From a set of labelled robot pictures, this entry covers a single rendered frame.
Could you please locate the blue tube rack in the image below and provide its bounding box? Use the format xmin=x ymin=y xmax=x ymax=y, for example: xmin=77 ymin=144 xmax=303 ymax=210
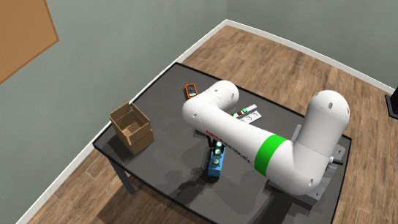
xmin=208 ymin=149 xmax=225 ymax=176

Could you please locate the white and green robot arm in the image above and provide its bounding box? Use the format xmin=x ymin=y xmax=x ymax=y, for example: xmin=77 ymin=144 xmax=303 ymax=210
xmin=181 ymin=81 xmax=350 ymax=195

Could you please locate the orange multimeter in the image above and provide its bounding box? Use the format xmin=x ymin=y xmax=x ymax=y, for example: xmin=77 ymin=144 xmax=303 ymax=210
xmin=185 ymin=84 xmax=198 ymax=99

